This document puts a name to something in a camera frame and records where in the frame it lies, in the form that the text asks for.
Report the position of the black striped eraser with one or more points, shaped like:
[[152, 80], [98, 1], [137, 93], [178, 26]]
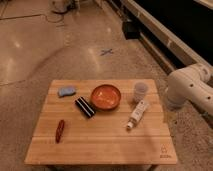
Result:
[[85, 107]]

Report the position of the red marker pen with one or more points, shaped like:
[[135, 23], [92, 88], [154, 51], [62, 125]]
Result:
[[59, 131]]

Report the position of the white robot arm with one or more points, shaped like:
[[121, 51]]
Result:
[[190, 84]]

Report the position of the white tube with cap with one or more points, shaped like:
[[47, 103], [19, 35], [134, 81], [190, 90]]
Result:
[[137, 114]]

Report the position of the blue sponge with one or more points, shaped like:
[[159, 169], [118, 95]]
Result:
[[66, 91]]

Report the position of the orange bowl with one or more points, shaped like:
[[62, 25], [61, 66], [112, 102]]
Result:
[[105, 97]]

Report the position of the black box on floor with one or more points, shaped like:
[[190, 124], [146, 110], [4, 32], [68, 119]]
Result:
[[130, 31]]

